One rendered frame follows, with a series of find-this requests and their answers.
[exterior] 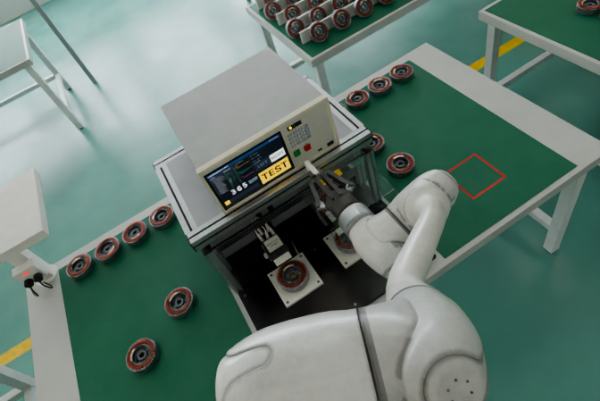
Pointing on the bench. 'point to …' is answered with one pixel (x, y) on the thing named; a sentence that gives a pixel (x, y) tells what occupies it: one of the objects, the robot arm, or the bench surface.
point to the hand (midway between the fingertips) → (312, 170)
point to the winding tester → (252, 118)
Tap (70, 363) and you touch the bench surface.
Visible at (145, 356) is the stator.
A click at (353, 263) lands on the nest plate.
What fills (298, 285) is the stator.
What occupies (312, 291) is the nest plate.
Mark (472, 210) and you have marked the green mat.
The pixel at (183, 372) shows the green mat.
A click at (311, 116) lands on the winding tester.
